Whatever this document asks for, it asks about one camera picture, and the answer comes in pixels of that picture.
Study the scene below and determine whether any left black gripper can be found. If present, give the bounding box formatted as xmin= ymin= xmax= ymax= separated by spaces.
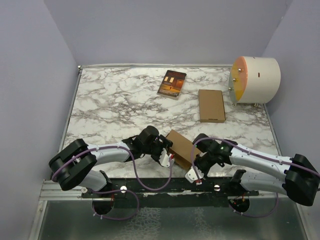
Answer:
xmin=142 ymin=136 xmax=173 ymax=163

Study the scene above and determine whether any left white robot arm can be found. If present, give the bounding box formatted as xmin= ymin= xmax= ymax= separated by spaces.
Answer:
xmin=48 ymin=125 xmax=173 ymax=198

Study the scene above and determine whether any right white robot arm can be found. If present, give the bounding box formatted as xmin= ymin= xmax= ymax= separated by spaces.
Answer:
xmin=185 ymin=133 xmax=320 ymax=207

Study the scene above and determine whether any folded brown cardboard box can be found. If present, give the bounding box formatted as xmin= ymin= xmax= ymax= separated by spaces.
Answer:
xmin=198 ymin=89 xmax=226 ymax=123

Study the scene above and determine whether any dark paperback book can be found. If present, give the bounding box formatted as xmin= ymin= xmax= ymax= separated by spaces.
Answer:
xmin=157 ymin=70 xmax=187 ymax=100

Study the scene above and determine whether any round pastel drawer cabinet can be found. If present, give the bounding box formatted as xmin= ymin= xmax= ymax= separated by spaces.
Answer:
xmin=228 ymin=56 xmax=281 ymax=104

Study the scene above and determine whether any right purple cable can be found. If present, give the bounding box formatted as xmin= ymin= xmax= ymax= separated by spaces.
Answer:
xmin=190 ymin=138 xmax=320 ymax=218

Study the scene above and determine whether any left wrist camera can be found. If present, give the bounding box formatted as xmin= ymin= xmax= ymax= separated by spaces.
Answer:
xmin=159 ymin=148 xmax=174 ymax=168

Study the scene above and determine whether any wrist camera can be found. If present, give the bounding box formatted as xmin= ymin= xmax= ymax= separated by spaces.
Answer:
xmin=184 ymin=167 xmax=204 ymax=186
xmin=159 ymin=148 xmax=174 ymax=168

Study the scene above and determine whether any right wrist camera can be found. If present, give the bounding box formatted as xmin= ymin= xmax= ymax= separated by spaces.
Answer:
xmin=184 ymin=167 xmax=204 ymax=186

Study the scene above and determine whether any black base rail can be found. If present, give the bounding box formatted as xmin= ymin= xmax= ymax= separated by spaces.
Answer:
xmin=81 ymin=176 xmax=259 ymax=209

